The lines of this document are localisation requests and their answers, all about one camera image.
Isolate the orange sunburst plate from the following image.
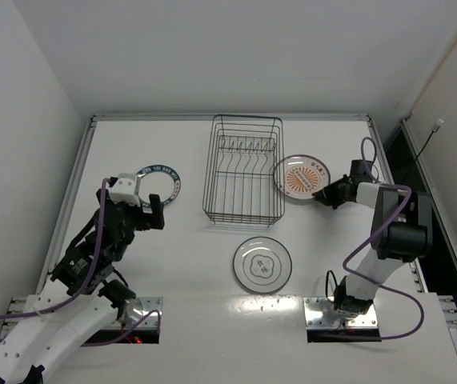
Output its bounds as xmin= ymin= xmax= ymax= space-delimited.
xmin=273 ymin=154 xmax=331 ymax=204

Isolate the black rim flower plate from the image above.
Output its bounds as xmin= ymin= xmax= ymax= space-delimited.
xmin=232 ymin=236 xmax=293 ymax=294

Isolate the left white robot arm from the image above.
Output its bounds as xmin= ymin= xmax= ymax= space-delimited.
xmin=0 ymin=182 xmax=165 ymax=383

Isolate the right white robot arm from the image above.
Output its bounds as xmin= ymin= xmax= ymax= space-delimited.
xmin=312 ymin=160 xmax=433 ymax=316

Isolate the green rim plate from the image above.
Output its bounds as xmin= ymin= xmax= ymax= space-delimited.
xmin=136 ymin=164 xmax=182 ymax=210

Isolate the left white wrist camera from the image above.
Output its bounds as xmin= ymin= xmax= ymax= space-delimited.
xmin=109 ymin=173 xmax=141 ymax=207

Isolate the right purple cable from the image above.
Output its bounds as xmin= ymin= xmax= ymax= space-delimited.
xmin=342 ymin=136 xmax=426 ymax=341

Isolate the wire dish rack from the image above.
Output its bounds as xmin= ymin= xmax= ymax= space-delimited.
xmin=202 ymin=114 xmax=285 ymax=227

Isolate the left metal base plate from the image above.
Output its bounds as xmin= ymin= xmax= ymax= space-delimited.
xmin=106 ymin=297 xmax=163 ymax=331

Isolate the metal base plate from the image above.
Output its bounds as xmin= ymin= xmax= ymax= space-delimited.
xmin=303 ymin=296 xmax=379 ymax=331
xmin=106 ymin=297 xmax=163 ymax=331

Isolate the black wall cable with plug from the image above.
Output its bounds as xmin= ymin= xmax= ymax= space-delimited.
xmin=395 ymin=118 xmax=445 ymax=189

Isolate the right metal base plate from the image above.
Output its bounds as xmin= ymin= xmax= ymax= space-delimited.
xmin=303 ymin=296 xmax=379 ymax=331

